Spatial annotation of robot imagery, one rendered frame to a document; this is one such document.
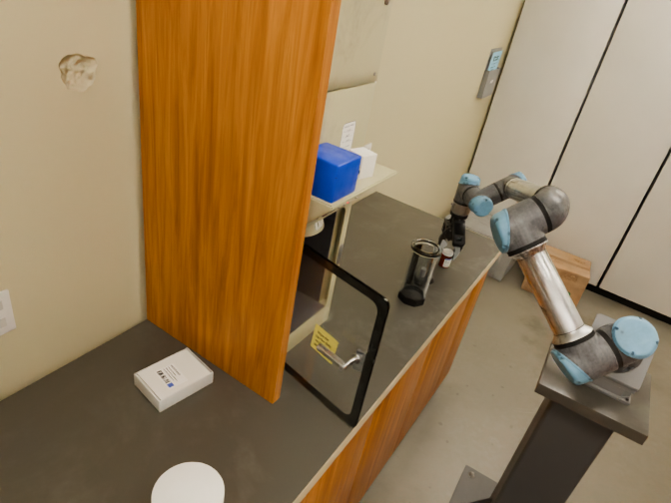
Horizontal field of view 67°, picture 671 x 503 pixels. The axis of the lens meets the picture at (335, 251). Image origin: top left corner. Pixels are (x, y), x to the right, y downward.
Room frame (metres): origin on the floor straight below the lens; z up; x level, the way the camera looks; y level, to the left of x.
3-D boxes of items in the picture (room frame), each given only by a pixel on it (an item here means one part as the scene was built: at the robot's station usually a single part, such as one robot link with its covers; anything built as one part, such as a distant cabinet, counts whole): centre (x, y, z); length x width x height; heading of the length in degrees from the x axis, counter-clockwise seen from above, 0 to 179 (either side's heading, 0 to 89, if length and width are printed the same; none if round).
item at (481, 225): (3.61, -1.14, 0.17); 0.60 x 0.42 x 0.33; 60
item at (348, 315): (0.94, -0.01, 1.19); 0.30 x 0.01 x 0.40; 52
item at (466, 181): (1.82, -0.45, 1.28); 0.09 x 0.08 x 0.11; 16
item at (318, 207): (1.15, 0.00, 1.46); 0.32 x 0.11 x 0.10; 152
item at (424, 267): (1.52, -0.30, 1.06); 0.11 x 0.11 x 0.21
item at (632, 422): (1.28, -0.91, 0.92); 0.32 x 0.32 x 0.04; 65
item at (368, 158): (1.19, -0.02, 1.54); 0.05 x 0.05 x 0.06; 48
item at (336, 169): (1.06, 0.05, 1.56); 0.10 x 0.10 x 0.09; 62
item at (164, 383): (0.93, 0.35, 0.96); 0.16 x 0.12 x 0.04; 144
